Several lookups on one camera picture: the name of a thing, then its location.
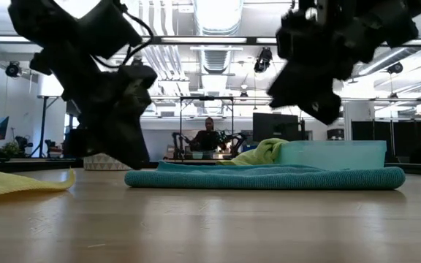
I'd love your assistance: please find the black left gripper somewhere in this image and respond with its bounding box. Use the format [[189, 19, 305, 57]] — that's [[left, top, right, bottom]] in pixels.
[[29, 42, 153, 171]]

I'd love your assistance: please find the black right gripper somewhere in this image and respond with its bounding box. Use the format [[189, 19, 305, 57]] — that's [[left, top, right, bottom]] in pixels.
[[267, 0, 374, 126]]

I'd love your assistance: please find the lime green microfiber towel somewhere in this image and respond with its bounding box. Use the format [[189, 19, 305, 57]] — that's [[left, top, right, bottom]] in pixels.
[[216, 137, 290, 167]]

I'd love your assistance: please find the teal microfiber towel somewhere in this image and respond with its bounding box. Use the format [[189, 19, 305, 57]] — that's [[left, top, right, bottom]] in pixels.
[[124, 160, 407, 191]]

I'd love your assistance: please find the yellow microfiber towel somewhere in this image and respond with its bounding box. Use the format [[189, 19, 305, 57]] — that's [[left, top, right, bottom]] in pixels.
[[0, 168, 77, 202]]

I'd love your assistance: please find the succulent in patterned white pot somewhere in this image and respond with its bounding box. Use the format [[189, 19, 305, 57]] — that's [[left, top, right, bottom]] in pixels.
[[83, 153, 133, 172]]

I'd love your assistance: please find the small black background monitor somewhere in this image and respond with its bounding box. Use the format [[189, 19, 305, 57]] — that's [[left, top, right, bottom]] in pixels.
[[326, 128, 346, 141]]

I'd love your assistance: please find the translucent teal plastic bin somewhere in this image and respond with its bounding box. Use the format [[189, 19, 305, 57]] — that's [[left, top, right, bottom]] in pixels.
[[276, 140, 387, 172]]

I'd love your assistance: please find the black overhead crossbeam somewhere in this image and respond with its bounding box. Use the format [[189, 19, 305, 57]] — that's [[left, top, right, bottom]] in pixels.
[[0, 34, 421, 47]]

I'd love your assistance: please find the black background partition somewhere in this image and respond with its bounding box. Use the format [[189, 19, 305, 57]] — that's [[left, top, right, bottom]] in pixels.
[[351, 111, 421, 164]]

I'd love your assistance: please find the small background plant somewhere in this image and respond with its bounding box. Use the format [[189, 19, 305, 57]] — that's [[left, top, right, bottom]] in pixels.
[[1, 141, 25, 159]]

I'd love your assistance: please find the black ceiling mounted camera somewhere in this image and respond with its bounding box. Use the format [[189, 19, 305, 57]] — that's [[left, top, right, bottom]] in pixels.
[[386, 61, 404, 75], [5, 61, 23, 78], [253, 46, 273, 74]]

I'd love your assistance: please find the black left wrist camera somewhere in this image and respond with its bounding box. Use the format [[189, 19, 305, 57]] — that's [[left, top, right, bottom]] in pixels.
[[118, 64, 159, 93]]

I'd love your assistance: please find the black background stand frame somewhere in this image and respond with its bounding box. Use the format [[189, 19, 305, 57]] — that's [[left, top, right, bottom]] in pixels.
[[37, 94, 67, 159]]

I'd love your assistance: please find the black left wrist camera cable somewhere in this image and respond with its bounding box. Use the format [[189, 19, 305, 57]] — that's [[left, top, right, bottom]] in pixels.
[[92, 1, 156, 70]]

